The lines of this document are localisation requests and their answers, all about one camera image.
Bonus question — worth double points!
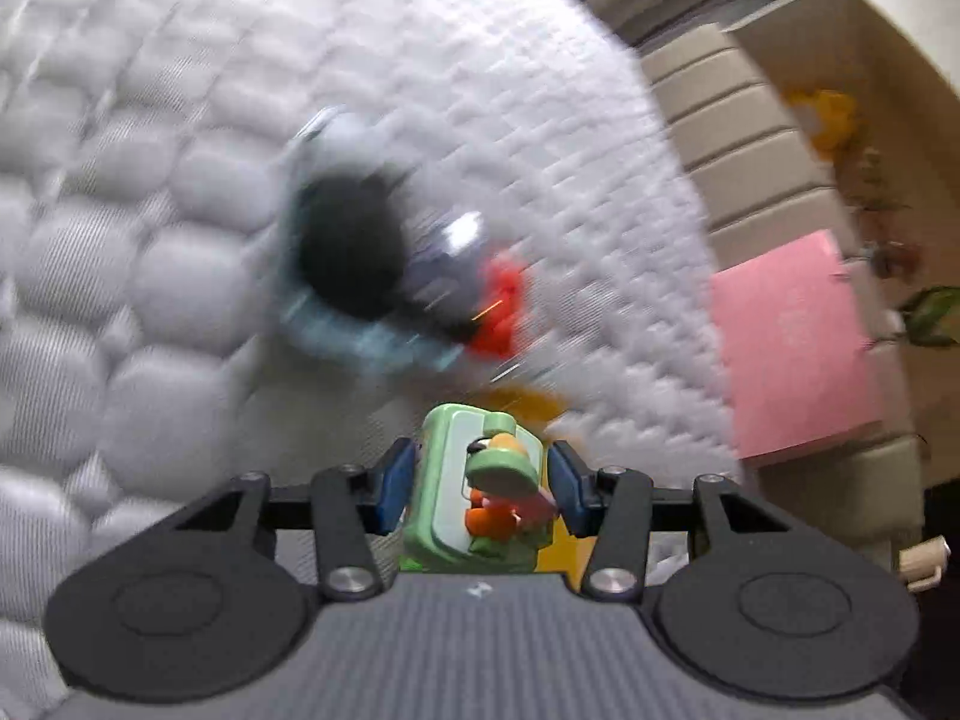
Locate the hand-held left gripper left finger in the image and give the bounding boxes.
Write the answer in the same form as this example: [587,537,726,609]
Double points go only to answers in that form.
[174,439,419,604]

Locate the purple computer mouse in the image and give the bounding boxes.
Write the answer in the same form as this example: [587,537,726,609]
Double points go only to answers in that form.
[403,211,490,332]

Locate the grey quilted mattress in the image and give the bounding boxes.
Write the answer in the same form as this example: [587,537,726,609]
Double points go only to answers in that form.
[0,0,745,720]

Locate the yellow container lid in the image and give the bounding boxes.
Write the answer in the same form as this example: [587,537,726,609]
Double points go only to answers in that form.
[478,385,597,587]

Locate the clear glass food container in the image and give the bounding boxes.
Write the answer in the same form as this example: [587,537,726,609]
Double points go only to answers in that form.
[276,108,470,377]

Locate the yellow plush toy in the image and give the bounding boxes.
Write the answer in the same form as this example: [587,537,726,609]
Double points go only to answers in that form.
[783,88,857,160]

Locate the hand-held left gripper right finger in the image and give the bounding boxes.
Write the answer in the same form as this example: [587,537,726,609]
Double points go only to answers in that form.
[551,439,797,604]

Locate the black plush toy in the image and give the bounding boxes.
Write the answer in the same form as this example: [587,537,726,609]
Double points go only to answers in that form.
[295,172,412,320]

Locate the red glove keychain toy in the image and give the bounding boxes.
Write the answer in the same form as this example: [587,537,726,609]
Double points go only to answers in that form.
[466,306,520,355]

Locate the green toy keychain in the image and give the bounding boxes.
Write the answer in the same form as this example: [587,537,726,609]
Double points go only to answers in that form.
[396,403,560,575]

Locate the green plant leaves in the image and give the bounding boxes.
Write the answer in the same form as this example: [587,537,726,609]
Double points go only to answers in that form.
[898,285,960,347]

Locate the red paw toy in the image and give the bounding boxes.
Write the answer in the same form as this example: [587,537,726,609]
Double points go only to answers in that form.
[486,253,530,316]

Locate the beige padded headboard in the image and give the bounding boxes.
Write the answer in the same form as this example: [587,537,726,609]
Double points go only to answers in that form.
[585,22,925,541]

